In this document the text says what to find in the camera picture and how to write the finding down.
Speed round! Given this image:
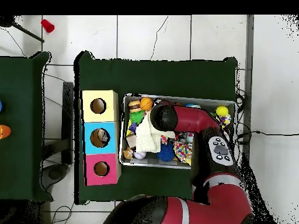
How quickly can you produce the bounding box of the black tripod leg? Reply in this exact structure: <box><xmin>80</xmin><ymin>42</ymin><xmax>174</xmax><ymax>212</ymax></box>
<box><xmin>0</xmin><ymin>16</ymin><xmax>45</xmax><ymax>43</ymax></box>

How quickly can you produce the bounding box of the cream muslin cloth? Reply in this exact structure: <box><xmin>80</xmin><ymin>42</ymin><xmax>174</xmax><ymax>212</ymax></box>
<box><xmin>135</xmin><ymin>114</ymin><xmax>176</xmax><ymax>153</ymax></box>

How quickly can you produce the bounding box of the orange toy basketball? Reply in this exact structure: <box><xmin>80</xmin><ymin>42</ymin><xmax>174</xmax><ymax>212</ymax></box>
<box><xmin>140</xmin><ymin>97</ymin><xmax>154</xmax><ymax>111</ymax></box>

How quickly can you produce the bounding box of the blue spiky ball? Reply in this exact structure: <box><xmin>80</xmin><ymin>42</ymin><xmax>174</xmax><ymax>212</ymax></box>
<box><xmin>157</xmin><ymin>142</ymin><xmax>176</xmax><ymax>162</ymax></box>

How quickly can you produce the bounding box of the wooden box with three holes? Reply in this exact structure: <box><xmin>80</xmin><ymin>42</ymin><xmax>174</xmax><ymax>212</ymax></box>
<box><xmin>80</xmin><ymin>89</ymin><xmax>122</xmax><ymax>187</ymax></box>

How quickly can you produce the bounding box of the black cable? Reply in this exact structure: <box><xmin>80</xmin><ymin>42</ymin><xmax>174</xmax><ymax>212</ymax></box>
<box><xmin>236</xmin><ymin>129</ymin><xmax>299</xmax><ymax>144</ymax></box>

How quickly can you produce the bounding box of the grey rounded base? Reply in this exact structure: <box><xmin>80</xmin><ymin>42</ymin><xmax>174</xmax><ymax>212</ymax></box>
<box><xmin>41</xmin><ymin>163</ymin><xmax>69</xmax><ymax>190</ymax></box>

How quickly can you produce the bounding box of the dark green tablecloth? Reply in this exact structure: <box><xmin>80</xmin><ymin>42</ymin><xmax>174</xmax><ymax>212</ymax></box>
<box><xmin>74</xmin><ymin>51</ymin><xmax>238</xmax><ymax>205</ymax></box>

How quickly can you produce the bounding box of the shallow clear mesh bin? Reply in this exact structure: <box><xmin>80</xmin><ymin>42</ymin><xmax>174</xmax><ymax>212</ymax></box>
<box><xmin>119</xmin><ymin>93</ymin><xmax>238</xmax><ymax>170</ymax></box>

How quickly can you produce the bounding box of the colourful dotted cloth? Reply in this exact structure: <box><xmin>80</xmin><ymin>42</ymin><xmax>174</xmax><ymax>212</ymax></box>
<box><xmin>173</xmin><ymin>142</ymin><xmax>193</xmax><ymax>166</ymax></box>

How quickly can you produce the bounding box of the toy burger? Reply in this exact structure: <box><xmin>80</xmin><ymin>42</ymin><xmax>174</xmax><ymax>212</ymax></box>
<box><xmin>128</xmin><ymin>100</ymin><xmax>142</xmax><ymax>113</ymax></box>

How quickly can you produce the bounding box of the white colourful patterned cloth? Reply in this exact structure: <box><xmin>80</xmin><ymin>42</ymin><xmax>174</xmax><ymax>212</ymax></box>
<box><xmin>217</xmin><ymin>114</ymin><xmax>232</xmax><ymax>128</ymax></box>

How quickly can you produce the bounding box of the side table with green cloth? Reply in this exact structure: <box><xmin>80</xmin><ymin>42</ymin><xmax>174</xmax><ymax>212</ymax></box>
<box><xmin>0</xmin><ymin>51</ymin><xmax>53</xmax><ymax>202</ymax></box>

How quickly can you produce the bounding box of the red plastic cup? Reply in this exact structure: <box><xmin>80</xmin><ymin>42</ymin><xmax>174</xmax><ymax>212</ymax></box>
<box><xmin>40</xmin><ymin>19</ymin><xmax>55</xmax><ymax>33</ymax></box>

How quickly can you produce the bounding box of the yellow ball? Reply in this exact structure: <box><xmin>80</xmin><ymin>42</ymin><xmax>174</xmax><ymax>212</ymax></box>
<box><xmin>215</xmin><ymin>106</ymin><xmax>229</xmax><ymax>117</ymax></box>

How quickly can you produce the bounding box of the orange toy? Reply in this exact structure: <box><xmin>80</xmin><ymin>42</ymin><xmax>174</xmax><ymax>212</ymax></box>
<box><xmin>0</xmin><ymin>124</ymin><xmax>12</xmax><ymax>140</ymax></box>

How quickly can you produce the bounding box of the green spiky ball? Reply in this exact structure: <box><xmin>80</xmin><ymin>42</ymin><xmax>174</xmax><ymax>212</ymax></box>
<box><xmin>130</xmin><ymin>110</ymin><xmax>145</xmax><ymax>124</ymax></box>

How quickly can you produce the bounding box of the black upright stand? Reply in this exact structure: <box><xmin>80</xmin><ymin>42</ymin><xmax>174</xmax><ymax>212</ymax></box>
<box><xmin>61</xmin><ymin>81</ymin><xmax>74</xmax><ymax>164</ymax></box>

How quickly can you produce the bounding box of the white baseball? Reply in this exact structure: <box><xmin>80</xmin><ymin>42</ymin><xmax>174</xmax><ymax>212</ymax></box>
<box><xmin>133</xmin><ymin>150</ymin><xmax>147</xmax><ymax>160</ymax></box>

